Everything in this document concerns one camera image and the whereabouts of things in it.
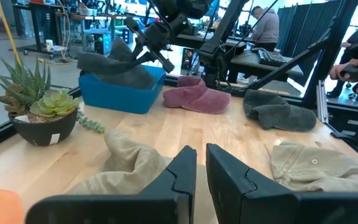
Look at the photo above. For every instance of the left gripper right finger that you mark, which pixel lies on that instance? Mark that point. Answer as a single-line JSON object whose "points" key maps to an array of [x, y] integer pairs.
{"points": [[244, 199]]}

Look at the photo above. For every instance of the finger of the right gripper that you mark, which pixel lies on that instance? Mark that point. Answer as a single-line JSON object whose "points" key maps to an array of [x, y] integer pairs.
{"points": [[136, 51], [141, 60]]}

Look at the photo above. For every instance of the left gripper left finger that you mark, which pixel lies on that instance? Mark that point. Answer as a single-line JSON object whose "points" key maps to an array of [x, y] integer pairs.
{"points": [[166, 202]]}

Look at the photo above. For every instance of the dark grey baseball cap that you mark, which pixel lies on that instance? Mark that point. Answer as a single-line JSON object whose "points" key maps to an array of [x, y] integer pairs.
{"points": [[104, 65], [275, 112]]}

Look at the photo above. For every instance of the beige baseball cap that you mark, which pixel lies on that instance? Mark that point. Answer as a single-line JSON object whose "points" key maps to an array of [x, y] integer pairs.
{"points": [[129, 165], [315, 168]]}

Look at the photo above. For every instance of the maroon baseball cap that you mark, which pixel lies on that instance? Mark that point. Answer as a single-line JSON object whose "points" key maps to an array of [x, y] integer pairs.
{"points": [[197, 99]]}

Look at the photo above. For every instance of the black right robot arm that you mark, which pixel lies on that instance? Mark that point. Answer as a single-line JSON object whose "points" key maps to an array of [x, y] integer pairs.
{"points": [[222, 31]]}

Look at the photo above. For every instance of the grey desk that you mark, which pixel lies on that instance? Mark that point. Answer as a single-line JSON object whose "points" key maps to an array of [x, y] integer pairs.
{"points": [[247, 62], [191, 40]]}

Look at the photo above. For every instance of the computer tower with lights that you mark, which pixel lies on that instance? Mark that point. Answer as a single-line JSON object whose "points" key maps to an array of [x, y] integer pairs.
{"points": [[102, 45]]}

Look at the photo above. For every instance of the blue plastic bin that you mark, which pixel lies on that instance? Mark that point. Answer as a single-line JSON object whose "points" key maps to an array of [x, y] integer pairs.
{"points": [[120, 99]]}

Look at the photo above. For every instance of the white cup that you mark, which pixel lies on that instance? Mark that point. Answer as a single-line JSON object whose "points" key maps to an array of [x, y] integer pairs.
{"points": [[49, 45]]}

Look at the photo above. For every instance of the black-legged workbench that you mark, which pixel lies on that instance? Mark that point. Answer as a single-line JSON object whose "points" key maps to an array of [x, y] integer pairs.
{"points": [[36, 25]]}

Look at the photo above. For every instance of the black keyboard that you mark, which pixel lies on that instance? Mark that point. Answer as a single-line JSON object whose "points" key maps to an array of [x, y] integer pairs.
{"points": [[270, 58]]}

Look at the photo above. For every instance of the potted succulents in black pot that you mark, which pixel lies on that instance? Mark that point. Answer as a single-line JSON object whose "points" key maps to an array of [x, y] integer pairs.
{"points": [[45, 130]]}

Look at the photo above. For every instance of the silver aluminium extrusion bar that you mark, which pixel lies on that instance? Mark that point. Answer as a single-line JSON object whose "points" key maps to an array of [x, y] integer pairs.
{"points": [[323, 105]]}

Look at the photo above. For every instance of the black box with white labels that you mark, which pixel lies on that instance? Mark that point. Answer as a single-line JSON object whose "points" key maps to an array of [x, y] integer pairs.
{"points": [[346, 129]]}

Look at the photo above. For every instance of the dark folding curtain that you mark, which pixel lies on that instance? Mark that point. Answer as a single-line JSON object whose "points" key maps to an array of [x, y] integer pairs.
{"points": [[300, 25]]}

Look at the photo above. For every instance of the person's hand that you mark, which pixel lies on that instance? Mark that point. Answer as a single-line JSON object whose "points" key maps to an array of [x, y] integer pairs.
{"points": [[337, 71]]}

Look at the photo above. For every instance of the black aluminium rig frame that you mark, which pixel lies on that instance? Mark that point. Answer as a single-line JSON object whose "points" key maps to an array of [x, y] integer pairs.
{"points": [[331, 56]]}

